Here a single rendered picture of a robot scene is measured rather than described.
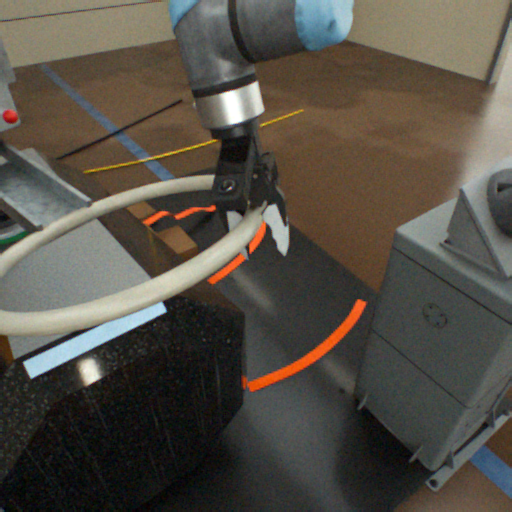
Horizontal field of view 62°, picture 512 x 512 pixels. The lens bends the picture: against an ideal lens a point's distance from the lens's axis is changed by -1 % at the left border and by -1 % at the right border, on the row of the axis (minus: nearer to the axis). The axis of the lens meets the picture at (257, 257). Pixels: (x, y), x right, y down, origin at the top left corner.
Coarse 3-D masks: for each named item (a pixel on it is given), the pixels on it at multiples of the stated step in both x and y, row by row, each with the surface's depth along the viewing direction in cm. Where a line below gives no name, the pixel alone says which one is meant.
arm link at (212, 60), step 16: (176, 0) 51; (192, 0) 50; (208, 0) 50; (224, 0) 49; (176, 16) 52; (192, 16) 51; (208, 16) 50; (224, 16) 49; (176, 32) 53; (192, 32) 52; (208, 32) 51; (224, 32) 50; (192, 48) 53; (208, 48) 52; (224, 48) 51; (192, 64) 54; (208, 64) 53; (224, 64) 53; (240, 64) 54; (192, 80) 55; (208, 80) 54; (224, 80) 54; (240, 80) 55; (256, 80) 57; (208, 96) 55
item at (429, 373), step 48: (432, 240) 119; (384, 288) 136; (432, 288) 120; (480, 288) 107; (384, 336) 146; (432, 336) 127; (480, 336) 113; (384, 384) 156; (432, 384) 135; (480, 384) 119; (432, 432) 144; (432, 480) 150
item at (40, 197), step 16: (0, 144) 106; (16, 160) 104; (32, 160) 99; (0, 176) 102; (16, 176) 102; (32, 176) 102; (48, 176) 95; (0, 192) 89; (16, 192) 97; (32, 192) 97; (48, 192) 98; (64, 192) 93; (16, 208) 85; (32, 208) 93; (48, 208) 93; (64, 208) 93; (32, 224) 82
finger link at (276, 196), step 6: (270, 186) 62; (276, 186) 62; (270, 192) 62; (276, 192) 62; (282, 192) 63; (270, 198) 63; (276, 198) 62; (282, 198) 62; (270, 204) 63; (276, 204) 63; (282, 204) 63; (282, 210) 63; (282, 216) 64
